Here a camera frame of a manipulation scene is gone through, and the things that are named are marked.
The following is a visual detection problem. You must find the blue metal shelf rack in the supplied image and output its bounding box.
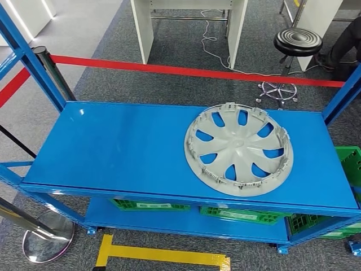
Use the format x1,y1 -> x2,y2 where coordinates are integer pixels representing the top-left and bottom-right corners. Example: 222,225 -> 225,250
0,3 -> 361,257

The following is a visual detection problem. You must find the red barrier belt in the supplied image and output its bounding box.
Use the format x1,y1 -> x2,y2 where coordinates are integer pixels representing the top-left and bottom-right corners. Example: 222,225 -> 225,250
0,67 -> 31,110
50,54 -> 346,89

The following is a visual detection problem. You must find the green plastic crate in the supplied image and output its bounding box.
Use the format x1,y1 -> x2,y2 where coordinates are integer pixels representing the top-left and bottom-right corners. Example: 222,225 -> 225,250
286,213 -> 361,241
199,205 -> 292,226
335,145 -> 361,188
109,198 -> 192,212

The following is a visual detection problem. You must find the grey plastic wheel hubcap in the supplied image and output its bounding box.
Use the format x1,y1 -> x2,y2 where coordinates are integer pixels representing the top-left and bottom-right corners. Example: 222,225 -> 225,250
183,103 -> 295,198

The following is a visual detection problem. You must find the black round stool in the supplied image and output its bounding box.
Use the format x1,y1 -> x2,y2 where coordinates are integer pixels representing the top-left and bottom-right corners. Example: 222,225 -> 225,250
255,27 -> 324,110

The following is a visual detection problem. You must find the chrome pole with round base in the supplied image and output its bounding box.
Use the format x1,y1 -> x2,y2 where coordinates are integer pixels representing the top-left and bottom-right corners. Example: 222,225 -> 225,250
0,196 -> 76,265

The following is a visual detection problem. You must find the white desk side panel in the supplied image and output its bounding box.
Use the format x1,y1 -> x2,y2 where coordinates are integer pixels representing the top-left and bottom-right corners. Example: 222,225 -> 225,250
295,0 -> 344,72

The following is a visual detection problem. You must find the thin black pole stand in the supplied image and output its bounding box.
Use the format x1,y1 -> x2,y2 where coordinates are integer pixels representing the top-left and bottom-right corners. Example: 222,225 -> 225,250
0,124 -> 38,160

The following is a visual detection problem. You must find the person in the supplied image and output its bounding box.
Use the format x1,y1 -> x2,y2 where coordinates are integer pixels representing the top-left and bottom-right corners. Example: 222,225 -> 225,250
314,16 -> 361,74

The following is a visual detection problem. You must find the white display plinth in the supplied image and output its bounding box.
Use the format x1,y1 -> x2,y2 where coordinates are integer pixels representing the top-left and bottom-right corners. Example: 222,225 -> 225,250
0,0 -> 57,48

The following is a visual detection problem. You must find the white floor cable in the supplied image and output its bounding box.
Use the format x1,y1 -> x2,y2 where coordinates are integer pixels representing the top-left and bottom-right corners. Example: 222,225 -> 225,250
200,9 -> 320,77

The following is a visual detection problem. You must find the white open-frame desk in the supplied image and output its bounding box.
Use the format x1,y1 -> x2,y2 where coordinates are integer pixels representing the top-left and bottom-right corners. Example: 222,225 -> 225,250
130,0 -> 249,71

